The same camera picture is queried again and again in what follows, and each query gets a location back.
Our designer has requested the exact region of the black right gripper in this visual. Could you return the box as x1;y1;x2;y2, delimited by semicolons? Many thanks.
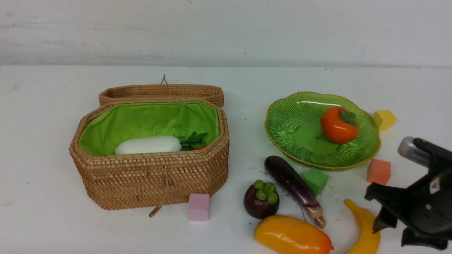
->
364;138;451;251

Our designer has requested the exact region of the yellow banana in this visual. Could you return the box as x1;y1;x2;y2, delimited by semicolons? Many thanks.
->
344;198;380;254

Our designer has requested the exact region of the orange persimmon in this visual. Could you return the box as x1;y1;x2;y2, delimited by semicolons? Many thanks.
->
321;106;359;144

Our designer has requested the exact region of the yellow orange mango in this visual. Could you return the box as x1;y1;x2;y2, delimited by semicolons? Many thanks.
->
254;215;333;254

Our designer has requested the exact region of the dark purple mangosteen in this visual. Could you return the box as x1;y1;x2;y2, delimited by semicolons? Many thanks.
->
243;180;280;220

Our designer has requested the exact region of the orange carrot with green leaves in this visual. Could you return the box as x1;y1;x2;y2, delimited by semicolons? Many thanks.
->
180;132;207;151

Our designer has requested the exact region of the orange foam cube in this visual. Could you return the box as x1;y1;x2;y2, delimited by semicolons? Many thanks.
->
367;158;391;186

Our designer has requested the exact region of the green foam cube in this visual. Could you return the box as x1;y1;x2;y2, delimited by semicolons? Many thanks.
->
301;168;329;197

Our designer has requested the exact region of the yellow foam block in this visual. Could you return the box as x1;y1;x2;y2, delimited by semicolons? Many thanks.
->
373;109;397;132

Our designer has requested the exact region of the green leaf-shaped glass plate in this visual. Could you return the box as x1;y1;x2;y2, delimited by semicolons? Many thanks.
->
264;91;381;171

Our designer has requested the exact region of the purple eggplant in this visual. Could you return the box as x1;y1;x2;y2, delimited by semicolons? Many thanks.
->
264;155;326;229

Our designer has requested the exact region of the pink foam cube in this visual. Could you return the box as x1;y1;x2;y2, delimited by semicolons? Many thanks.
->
188;193;210;222

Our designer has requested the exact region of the white radish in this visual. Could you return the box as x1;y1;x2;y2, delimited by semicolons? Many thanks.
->
115;135;182;155

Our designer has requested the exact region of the woven rattan basket lid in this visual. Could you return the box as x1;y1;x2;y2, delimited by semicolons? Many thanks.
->
99;75;225;107

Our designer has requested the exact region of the woven rattan basket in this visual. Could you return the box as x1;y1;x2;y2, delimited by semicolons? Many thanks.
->
69;99;230;217

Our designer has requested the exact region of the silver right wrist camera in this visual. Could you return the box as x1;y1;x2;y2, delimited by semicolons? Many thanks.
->
397;136;430;168

